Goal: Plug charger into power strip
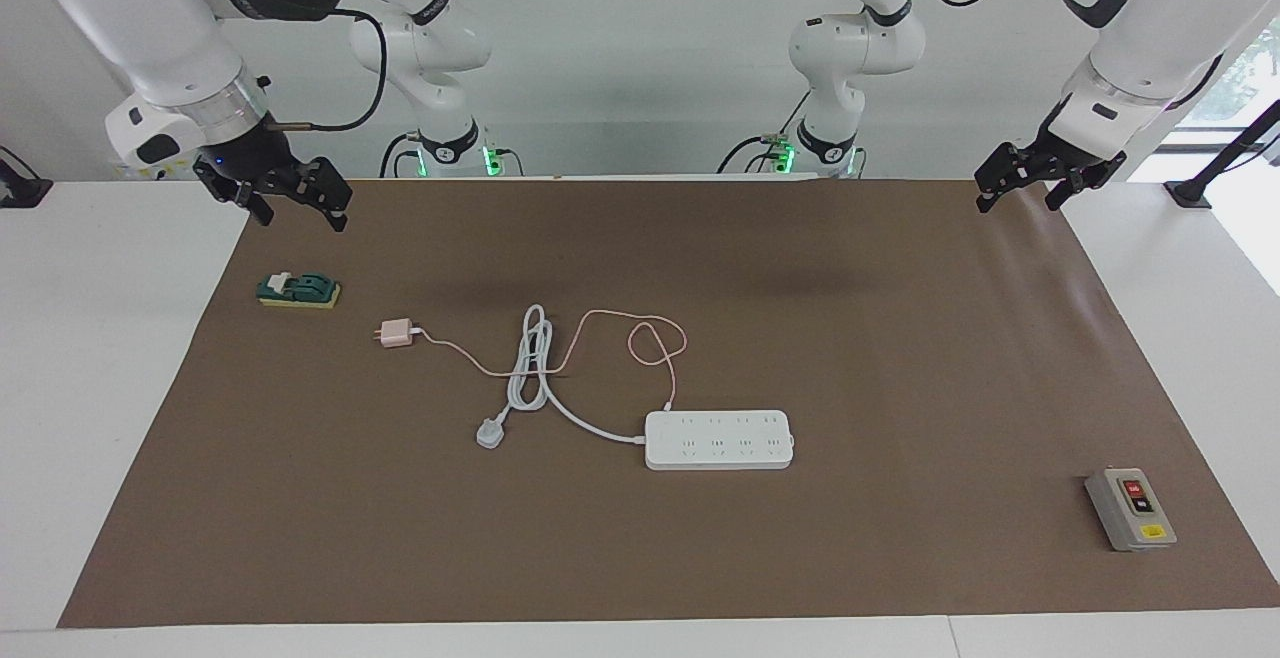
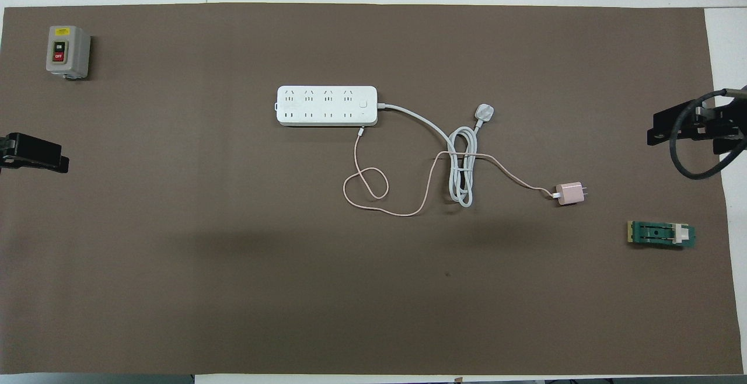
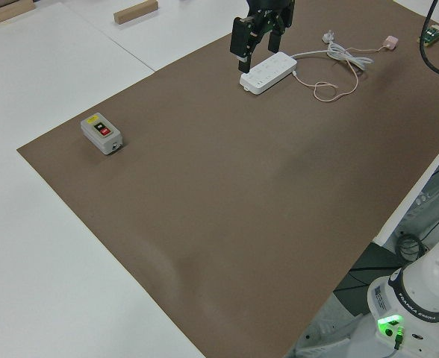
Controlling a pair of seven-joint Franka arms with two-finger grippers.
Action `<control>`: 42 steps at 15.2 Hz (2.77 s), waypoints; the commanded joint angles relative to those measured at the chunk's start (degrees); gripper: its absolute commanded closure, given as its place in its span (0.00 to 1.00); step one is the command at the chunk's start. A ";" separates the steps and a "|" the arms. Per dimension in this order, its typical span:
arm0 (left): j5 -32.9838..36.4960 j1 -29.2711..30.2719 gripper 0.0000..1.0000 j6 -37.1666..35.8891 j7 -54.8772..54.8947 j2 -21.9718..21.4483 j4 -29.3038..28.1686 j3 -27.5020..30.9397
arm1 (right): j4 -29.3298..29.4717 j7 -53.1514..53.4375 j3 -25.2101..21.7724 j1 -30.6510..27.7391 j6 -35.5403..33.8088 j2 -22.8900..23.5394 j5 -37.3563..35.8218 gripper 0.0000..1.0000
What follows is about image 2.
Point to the brown table mat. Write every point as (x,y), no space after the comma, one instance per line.
(350,285)

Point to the white three-pin plug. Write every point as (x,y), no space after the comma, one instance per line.
(486,112)

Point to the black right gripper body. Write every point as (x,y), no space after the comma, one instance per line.
(723,121)

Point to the green knife switch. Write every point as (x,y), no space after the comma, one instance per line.
(659,234)

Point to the white power strip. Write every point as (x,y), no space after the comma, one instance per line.
(327,99)

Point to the grey on-off switch box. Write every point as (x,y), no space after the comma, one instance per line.
(67,51)

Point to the pink charger adapter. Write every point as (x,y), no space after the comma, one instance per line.
(569,193)

